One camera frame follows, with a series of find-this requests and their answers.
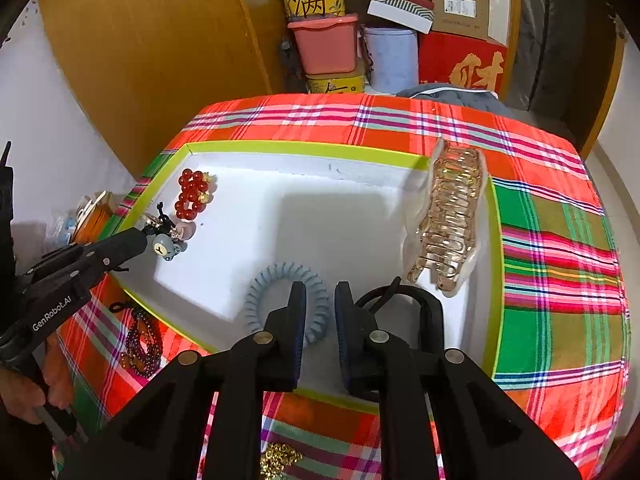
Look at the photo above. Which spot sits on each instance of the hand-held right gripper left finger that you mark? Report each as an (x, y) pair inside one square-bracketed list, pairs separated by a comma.
[(298, 325)]

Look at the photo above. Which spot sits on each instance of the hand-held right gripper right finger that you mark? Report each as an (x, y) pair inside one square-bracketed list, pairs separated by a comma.
[(342, 330)]

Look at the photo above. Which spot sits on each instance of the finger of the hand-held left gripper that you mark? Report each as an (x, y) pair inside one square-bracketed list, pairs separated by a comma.
[(65, 254), (117, 252)]

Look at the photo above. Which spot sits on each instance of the black wristband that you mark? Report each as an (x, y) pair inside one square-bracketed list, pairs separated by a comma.
[(430, 310)]

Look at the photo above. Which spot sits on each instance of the yellow shallow box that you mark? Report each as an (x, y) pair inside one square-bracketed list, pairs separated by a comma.
[(325, 220)]

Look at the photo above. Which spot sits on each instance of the clear hair claw clip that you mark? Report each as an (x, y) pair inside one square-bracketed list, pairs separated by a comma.
[(450, 210)]

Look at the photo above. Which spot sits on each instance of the person's left hand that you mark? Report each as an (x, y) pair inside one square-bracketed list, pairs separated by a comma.
[(20, 392)]

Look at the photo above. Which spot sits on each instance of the orange box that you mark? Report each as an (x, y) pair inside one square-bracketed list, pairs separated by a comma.
[(92, 217)]

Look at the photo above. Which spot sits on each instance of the wooden wardrobe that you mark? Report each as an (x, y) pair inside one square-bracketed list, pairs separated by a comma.
[(150, 50)]

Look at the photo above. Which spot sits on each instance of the plaid tablecloth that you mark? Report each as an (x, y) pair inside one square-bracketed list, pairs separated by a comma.
[(550, 260)]

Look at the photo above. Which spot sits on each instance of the yellow flat tin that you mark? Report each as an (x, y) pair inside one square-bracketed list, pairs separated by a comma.
[(335, 82)]

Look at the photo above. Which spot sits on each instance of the dark grey cloth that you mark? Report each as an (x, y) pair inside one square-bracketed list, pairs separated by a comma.
[(450, 96)]

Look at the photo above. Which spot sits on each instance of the pale blue bucket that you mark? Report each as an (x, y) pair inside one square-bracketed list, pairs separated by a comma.
[(392, 60)]

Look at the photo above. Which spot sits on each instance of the pink plastic bin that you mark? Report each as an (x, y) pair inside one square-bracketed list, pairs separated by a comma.
[(325, 47)]

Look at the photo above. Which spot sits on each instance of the red gift box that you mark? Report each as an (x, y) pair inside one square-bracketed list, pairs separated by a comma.
[(460, 60)]

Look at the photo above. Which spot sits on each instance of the striped white box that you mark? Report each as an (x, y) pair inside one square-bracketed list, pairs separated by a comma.
[(400, 15)]

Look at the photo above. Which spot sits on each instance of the brown cardboard box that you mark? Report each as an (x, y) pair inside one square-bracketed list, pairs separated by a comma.
[(460, 7)]

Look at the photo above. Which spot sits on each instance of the dark mesh curtain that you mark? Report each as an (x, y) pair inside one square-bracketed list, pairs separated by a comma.
[(550, 35)]

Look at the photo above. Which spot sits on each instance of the wooden door frame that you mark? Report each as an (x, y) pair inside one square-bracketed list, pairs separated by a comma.
[(600, 100)]

